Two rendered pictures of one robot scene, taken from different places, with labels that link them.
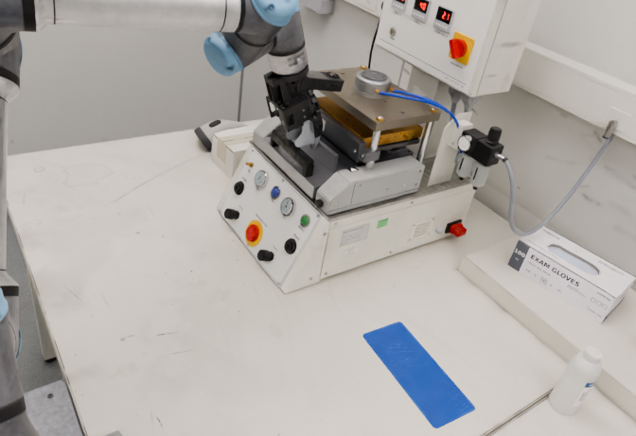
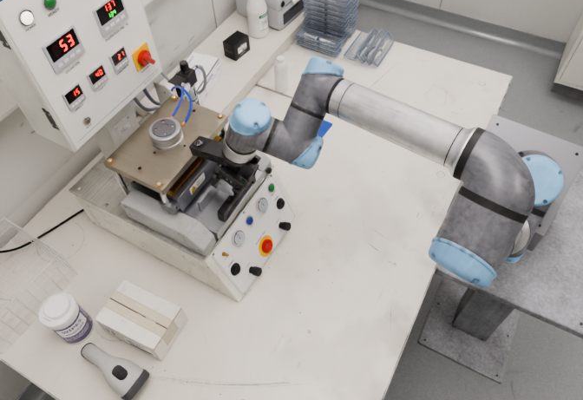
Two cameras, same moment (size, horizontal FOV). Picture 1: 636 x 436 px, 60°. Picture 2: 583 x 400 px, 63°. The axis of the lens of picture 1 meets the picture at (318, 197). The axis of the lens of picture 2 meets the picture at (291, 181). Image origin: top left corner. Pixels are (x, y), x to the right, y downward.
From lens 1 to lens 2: 1.46 m
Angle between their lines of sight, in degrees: 75
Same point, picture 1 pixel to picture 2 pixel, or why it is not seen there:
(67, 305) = (400, 311)
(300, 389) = (354, 174)
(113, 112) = not seen: outside the picture
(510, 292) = (224, 108)
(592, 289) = (215, 67)
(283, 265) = (286, 212)
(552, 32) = not seen: hidden behind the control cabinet
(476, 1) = (131, 22)
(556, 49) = not seen: hidden behind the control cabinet
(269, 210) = (257, 228)
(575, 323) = (231, 81)
